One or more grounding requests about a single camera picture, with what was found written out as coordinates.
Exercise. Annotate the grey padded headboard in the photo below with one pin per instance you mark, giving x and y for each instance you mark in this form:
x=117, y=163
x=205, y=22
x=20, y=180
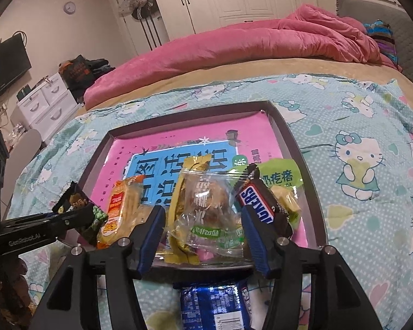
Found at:
x=399, y=22

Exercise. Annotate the black green peas packet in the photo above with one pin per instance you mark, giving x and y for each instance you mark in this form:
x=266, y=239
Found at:
x=79, y=212

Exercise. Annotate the green label wrapped cake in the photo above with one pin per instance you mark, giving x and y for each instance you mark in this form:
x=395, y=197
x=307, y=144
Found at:
x=283, y=178

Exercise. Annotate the round wall clock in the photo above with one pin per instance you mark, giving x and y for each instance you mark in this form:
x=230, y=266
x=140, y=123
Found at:
x=69, y=8

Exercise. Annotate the Snickers bar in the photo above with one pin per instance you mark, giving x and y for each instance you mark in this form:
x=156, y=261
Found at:
x=251, y=192

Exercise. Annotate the blue Oreo cookie pack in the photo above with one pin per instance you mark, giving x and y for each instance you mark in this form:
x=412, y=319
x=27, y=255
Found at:
x=205, y=306

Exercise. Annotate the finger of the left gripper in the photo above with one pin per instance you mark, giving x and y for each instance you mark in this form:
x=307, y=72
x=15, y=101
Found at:
x=58, y=225

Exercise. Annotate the tan bed blanket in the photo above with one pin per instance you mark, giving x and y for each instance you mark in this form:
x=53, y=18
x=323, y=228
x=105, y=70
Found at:
x=258, y=68

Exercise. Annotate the coat rack with clothes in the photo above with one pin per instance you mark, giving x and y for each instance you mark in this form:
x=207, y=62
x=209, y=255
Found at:
x=142, y=23

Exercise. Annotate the pink quilt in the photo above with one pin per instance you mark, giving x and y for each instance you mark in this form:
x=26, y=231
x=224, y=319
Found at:
x=310, y=31

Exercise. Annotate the dark cardboard box tray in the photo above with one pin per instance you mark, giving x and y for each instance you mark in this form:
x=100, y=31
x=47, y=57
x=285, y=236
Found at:
x=311, y=232

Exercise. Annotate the colourful striped pillow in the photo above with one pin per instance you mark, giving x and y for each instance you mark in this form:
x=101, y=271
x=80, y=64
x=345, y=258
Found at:
x=382, y=34

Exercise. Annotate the pink blue picture book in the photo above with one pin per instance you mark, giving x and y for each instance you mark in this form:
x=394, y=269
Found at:
x=233, y=140

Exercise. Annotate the yellow wafer bar pack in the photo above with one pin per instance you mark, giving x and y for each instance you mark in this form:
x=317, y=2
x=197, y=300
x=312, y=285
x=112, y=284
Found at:
x=181, y=253

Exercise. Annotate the black orange bag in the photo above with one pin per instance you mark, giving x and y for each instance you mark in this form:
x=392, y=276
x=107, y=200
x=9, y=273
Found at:
x=80, y=73

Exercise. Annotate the orange rice cracker pack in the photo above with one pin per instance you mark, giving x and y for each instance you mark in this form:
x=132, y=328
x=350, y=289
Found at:
x=125, y=211

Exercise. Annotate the black television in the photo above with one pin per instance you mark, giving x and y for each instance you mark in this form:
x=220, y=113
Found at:
x=14, y=61

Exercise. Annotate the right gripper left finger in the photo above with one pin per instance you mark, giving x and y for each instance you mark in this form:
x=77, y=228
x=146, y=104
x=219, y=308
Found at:
x=70, y=301

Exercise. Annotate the white drawer chest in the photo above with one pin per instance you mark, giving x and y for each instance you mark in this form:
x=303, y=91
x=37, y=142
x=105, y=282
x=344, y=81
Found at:
x=47, y=108

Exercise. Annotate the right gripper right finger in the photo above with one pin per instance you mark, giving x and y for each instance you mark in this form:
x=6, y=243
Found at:
x=338, y=301

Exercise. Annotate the clear wrapped round pastry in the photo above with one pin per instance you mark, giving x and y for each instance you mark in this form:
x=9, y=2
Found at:
x=210, y=221

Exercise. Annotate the Hello Kitty teal sheet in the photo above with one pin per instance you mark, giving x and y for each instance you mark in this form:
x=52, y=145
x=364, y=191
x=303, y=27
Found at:
x=357, y=141

